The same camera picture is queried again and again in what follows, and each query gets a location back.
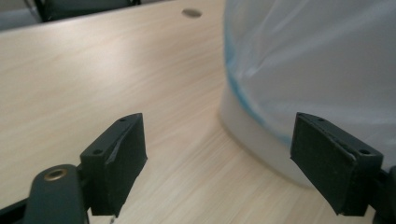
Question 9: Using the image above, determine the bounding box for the round grey cable hole cover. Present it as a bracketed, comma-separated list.
[181, 8, 204, 19]

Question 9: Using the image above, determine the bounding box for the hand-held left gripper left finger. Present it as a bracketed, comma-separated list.
[79, 112, 149, 218]

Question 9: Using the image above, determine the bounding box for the dark office chair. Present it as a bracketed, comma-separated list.
[33, 0, 142, 22]

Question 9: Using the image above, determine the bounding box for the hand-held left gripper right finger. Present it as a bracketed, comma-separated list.
[290, 112, 385, 217]

